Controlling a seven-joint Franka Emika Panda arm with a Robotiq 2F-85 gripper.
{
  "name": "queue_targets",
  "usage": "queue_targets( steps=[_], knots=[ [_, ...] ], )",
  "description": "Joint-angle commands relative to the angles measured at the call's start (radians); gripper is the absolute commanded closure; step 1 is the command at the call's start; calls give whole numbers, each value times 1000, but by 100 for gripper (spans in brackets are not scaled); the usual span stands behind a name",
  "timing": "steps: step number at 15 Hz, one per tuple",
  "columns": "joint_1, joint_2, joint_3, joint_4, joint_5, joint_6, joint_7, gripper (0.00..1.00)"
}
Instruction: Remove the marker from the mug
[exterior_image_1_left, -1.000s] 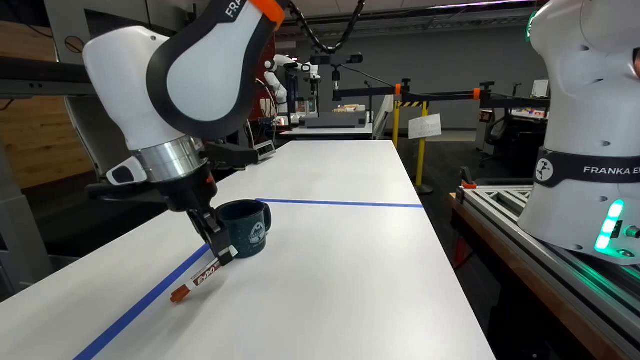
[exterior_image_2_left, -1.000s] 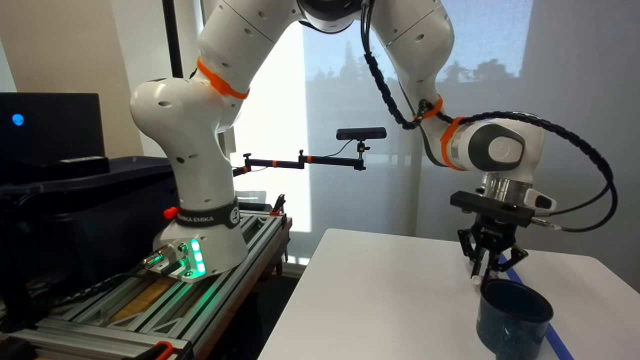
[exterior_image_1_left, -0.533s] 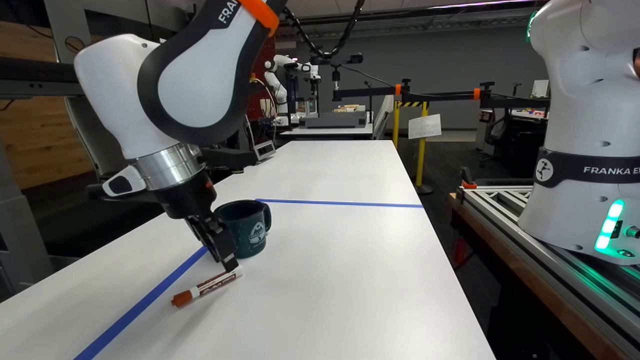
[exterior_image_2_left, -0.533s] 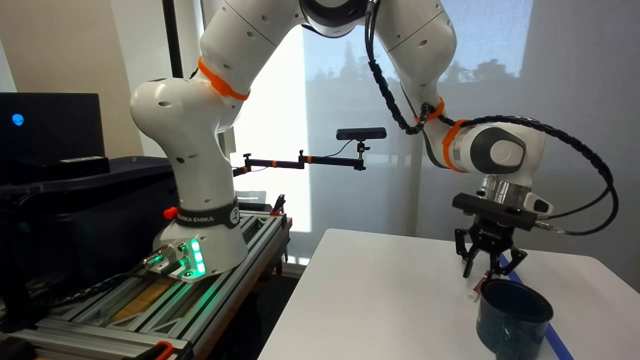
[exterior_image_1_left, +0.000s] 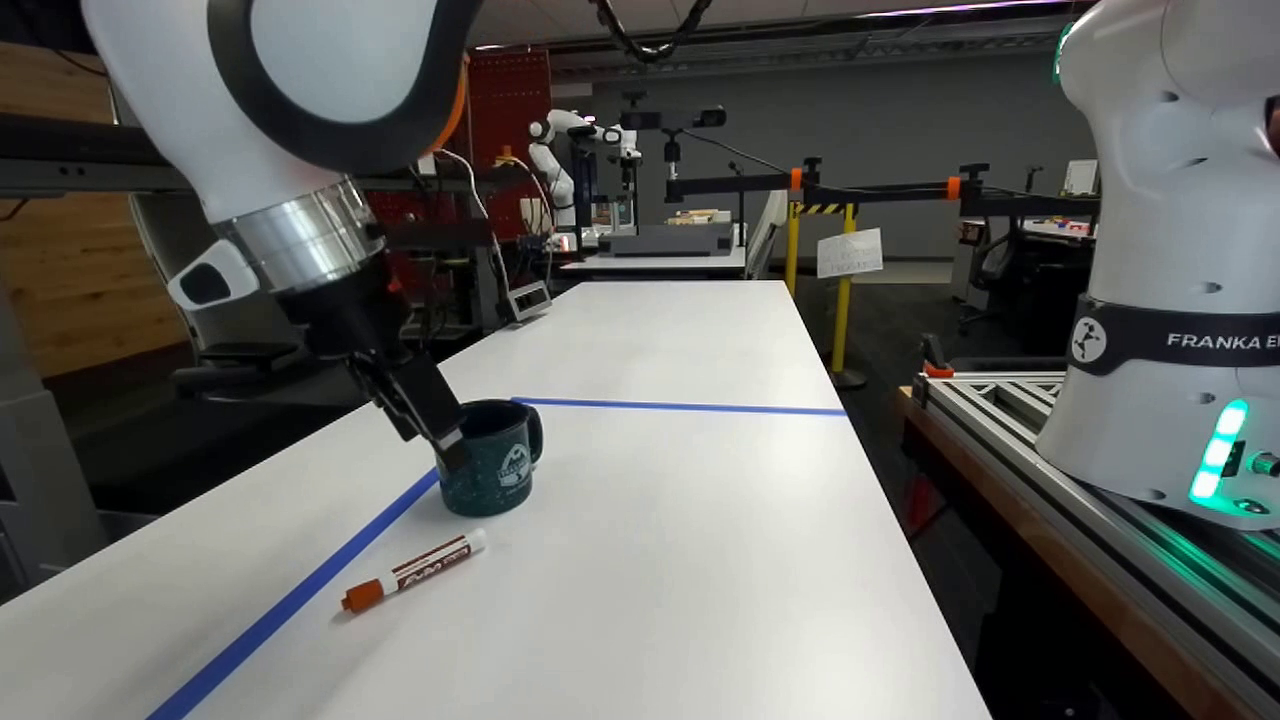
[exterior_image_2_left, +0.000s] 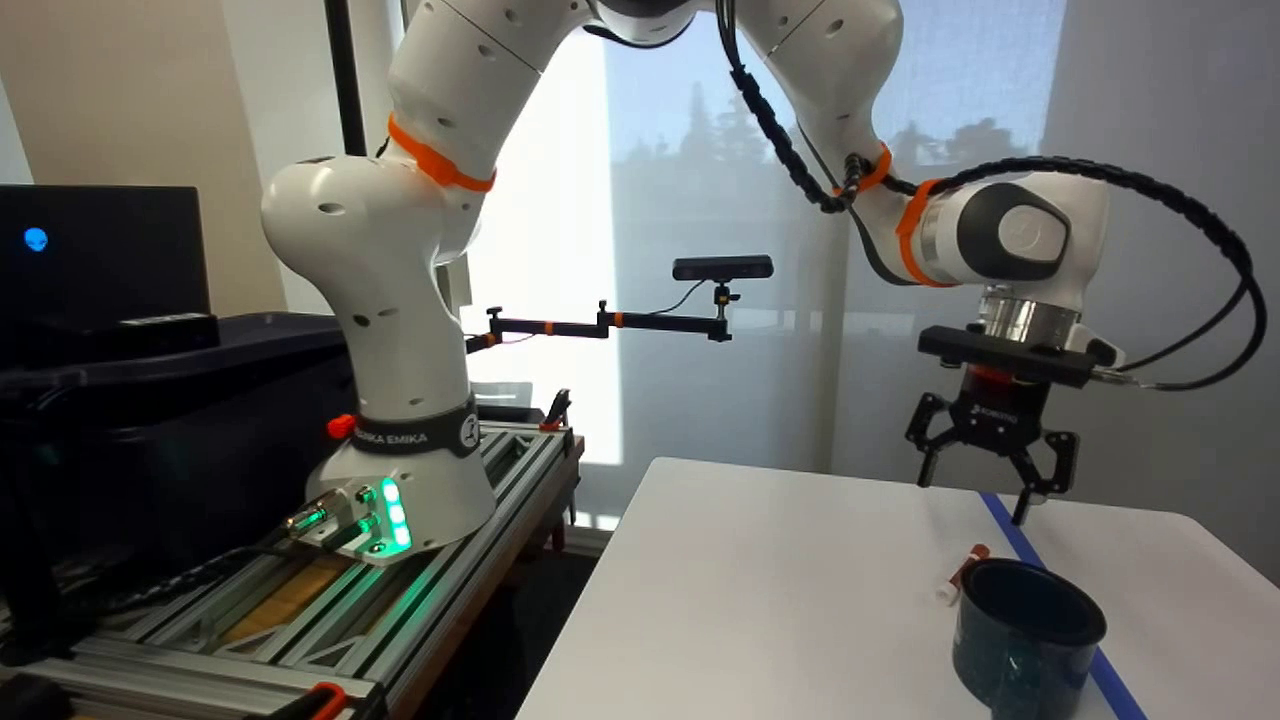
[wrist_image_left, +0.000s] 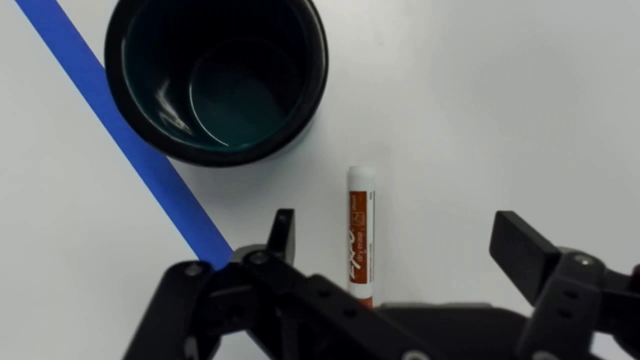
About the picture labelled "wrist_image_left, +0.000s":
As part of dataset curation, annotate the white and orange marker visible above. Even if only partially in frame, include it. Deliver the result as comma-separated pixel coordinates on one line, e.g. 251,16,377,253
347,166,377,309

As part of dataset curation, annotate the black mug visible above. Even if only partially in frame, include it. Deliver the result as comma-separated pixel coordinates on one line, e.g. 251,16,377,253
104,0,329,167

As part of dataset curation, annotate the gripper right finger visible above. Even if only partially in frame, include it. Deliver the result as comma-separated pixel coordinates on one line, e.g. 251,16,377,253
489,210,640,360

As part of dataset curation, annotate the blue tape strip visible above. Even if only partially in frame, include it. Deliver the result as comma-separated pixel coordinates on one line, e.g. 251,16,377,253
15,0,235,271

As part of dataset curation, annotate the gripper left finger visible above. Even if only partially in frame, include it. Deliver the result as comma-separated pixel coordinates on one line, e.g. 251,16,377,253
123,208,435,360

